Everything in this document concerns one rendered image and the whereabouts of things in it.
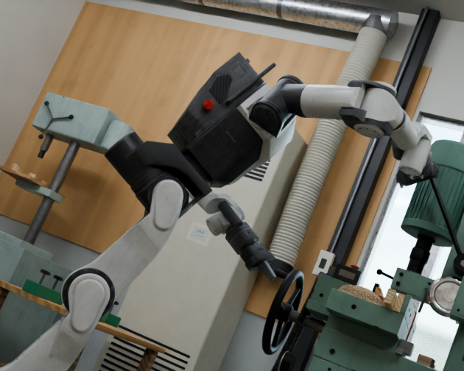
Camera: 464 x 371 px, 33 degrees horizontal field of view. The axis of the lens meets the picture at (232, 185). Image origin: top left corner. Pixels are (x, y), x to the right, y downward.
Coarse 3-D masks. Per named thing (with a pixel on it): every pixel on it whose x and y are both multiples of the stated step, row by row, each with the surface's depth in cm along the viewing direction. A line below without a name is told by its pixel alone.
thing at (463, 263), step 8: (432, 184) 236; (440, 200) 233; (440, 208) 233; (448, 216) 232; (448, 224) 231; (456, 240) 229; (456, 248) 228; (456, 256) 226; (456, 264) 225; (456, 272) 227
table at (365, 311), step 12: (312, 300) 238; (336, 300) 215; (348, 300) 215; (360, 300) 214; (312, 312) 244; (324, 312) 236; (336, 312) 216; (348, 312) 214; (360, 312) 213; (372, 312) 212; (384, 312) 211; (396, 312) 210; (360, 324) 220; (372, 324) 211; (384, 324) 210; (396, 324) 209; (396, 336) 212
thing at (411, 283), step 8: (400, 272) 240; (408, 272) 240; (392, 280) 241; (400, 280) 240; (408, 280) 239; (416, 280) 239; (424, 280) 238; (432, 280) 238; (392, 288) 240; (400, 288) 239; (408, 288) 239; (416, 288) 238; (416, 296) 237
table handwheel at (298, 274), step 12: (288, 276) 242; (300, 276) 250; (288, 288) 239; (300, 288) 257; (276, 300) 236; (288, 300) 253; (300, 300) 261; (276, 312) 236; (288, 312) 246; (288, 324) 259; (312, 324) 244; (324, 324) 244; (264, 336) 238; (276, 336) 250; (264, 348) 241; (276, 348) 251
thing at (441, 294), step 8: (440, 280) 227; (448, 280) 226; (456, 280) 226; (432, 288) 227; (440, 288) 227; (448, 288) 226; (456, 288) 226; (432, 296) 226; (440, 296) 226; (448, 296) 225; (432, 304) 226; (440, 304) 225; (448, 304) 225; (440, 312) 224; (448, 312) 224
